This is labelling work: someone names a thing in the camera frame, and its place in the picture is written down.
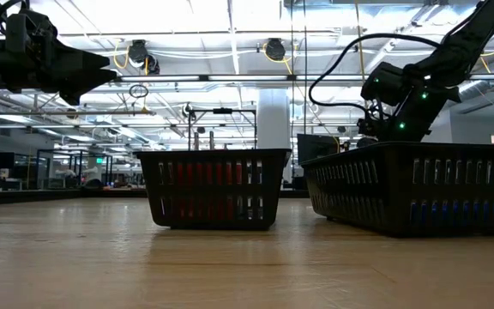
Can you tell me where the black aluminium table frame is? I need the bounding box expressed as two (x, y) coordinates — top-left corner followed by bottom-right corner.
(0, 187), (312, 207)

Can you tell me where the black background rig frame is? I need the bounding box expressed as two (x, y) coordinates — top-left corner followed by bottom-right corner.
(186, 106), (259, 150)

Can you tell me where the black ceiling cord reel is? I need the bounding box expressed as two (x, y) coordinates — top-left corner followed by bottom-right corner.
(126, 38), (161, 76)
(265, 37), (287, 62)

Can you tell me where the blue box with white label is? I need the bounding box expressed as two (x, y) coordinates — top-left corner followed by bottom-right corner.
(409, 200), (494, 223)

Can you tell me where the red plug charger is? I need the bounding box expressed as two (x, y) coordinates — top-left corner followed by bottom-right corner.
(174, 130), (244, 221)

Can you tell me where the small black slotted basket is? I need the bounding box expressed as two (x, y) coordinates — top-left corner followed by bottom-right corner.
(134, 148), (293, 232)

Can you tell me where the black right camera cable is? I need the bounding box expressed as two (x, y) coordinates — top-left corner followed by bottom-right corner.
(308, 33), (442, 113)

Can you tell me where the white building pillar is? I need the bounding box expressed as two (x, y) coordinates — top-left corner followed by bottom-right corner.
(257, 88), (292, 150)

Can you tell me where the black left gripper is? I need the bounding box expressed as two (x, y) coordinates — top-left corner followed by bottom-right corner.
(0, 40), (117, 106)

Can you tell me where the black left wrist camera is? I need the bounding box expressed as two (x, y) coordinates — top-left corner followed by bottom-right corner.
(5, 11), (58, 56)

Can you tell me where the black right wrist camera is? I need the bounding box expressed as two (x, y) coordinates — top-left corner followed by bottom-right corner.
(360, 62), (407, 107)

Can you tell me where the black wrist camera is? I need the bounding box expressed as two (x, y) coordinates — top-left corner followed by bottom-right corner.
(5, 11), (58, 56)
(360, 62), (407, 107)

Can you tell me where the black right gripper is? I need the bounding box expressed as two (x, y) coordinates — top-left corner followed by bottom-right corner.
(357, 100), (439, 145)

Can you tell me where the long black slotted basket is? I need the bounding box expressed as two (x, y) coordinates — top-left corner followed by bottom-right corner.
(301, 141), (494, 238)

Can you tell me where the black perforated computer case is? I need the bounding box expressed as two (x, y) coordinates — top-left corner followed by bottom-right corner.
(297, 132), (341, 165)

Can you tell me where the silver ceiling duct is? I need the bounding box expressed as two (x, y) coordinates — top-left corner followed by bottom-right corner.
(456, 49), (494, 122)

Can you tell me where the yellow hanging cable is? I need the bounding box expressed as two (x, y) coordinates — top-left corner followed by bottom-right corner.
(353, 0), (366, 65)

